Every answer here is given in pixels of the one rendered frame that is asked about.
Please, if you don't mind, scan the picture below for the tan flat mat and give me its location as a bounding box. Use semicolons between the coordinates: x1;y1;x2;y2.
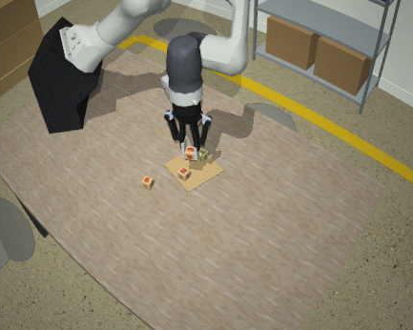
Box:
164;154;224;193

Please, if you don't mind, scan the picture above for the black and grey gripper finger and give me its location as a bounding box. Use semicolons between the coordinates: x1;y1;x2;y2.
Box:
188;113;212;160
164;110;187;158

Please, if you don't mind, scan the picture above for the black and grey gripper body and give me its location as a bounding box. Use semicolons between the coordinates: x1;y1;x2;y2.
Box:
172;101;203;125

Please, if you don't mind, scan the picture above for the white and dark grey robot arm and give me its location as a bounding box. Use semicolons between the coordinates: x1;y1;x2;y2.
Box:
59;0;251;107

